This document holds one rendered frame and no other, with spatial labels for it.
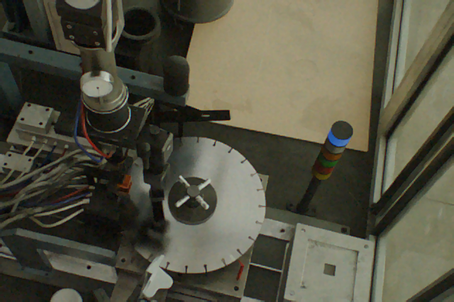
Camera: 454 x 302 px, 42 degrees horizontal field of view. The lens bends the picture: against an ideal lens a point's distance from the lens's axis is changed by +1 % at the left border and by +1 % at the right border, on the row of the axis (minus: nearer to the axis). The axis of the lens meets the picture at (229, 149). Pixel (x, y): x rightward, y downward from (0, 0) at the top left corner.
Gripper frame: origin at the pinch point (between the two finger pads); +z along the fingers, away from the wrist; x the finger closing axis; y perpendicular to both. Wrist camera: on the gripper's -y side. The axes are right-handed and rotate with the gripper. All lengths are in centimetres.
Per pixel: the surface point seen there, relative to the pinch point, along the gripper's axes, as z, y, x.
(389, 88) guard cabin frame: 74, 32, 36
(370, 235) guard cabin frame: 36, 42, 12
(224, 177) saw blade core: 19.0, 4.3, 19.5
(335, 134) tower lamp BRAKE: 16, 23, 42
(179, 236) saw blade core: 4.5, 1.8, 10.3
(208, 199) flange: 12.4, 3.5, 16.6
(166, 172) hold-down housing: -0.6, -4.2, 27.3
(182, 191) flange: 11.6, -2.4, 16.1
